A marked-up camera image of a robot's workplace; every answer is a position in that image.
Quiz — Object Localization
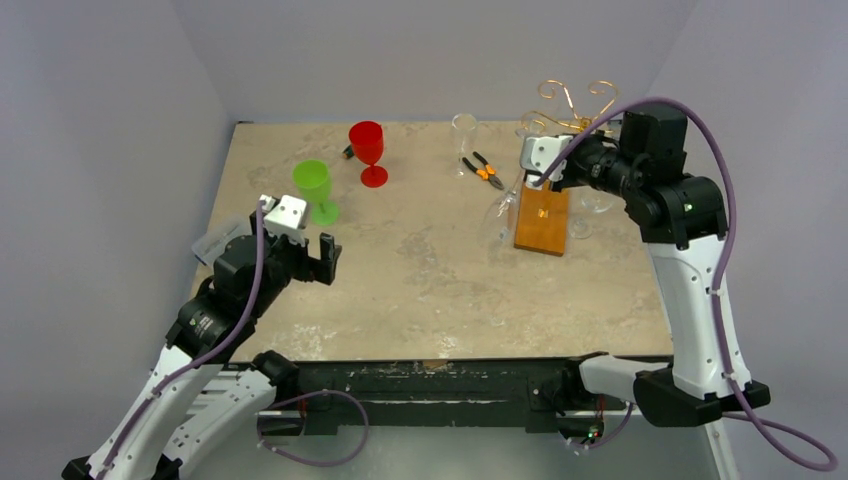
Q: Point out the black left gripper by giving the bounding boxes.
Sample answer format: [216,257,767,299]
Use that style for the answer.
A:
[248,210,339,317]

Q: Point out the clear round wine glass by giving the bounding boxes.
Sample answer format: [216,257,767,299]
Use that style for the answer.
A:
[568,189,614,240]

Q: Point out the clear champagne flute with label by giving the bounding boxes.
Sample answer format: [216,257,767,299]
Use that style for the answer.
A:
[478,189,519,248]

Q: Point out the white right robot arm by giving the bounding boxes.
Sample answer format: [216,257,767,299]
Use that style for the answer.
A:
[559,102,771,427]

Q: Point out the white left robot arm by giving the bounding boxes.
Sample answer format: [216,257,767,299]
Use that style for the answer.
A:
[60,228,342,479]

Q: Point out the wooden rack base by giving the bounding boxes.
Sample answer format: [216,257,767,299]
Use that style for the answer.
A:
[513,185,570,257]

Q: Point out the clear tall flute glass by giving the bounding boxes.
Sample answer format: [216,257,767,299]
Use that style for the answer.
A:
[451,113,478,178]

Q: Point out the green plastic goblet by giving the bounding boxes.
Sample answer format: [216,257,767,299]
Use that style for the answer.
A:
[292,159,339,226]

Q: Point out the orange black pliers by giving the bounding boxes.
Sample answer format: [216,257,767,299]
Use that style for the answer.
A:
[461,151,505,190]

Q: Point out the red plastic goblet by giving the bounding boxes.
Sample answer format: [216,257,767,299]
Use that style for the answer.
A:
[348,121,388,188]

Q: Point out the clear plastic screw box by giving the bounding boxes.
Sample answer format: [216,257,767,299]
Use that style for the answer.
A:
[191,215,252,267]

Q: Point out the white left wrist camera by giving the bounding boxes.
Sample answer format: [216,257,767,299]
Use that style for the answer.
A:
[260,194,309,235]

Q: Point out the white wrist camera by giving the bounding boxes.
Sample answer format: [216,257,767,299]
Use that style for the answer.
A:
[260,194,309,235]
[519,134,574,175]

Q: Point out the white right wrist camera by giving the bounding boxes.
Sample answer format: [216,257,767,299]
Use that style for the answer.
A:
[519,134,574,175]

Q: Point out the gold wire glass rack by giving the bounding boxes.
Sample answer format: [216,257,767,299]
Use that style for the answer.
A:
[520,79,620,135]

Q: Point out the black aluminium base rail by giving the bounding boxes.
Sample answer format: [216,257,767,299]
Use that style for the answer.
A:
[257,357,625,436]

